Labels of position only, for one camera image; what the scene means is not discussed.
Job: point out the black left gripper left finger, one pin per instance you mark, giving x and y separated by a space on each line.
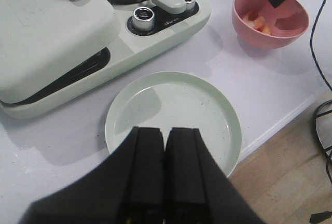
127 187

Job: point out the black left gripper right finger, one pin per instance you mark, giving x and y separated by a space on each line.
196 189

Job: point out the orange shrimp pieces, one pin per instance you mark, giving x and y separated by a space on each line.
256 22

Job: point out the pink bowl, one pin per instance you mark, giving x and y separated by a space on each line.
287 22

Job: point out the mint green sandwich maker lid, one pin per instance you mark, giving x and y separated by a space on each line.
41 40

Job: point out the mint green breakfast maker base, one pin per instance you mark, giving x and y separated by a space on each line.
130 48

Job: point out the mint green round plate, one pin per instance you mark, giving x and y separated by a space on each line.
167 100

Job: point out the left silver control knob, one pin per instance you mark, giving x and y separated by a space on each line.
143 19

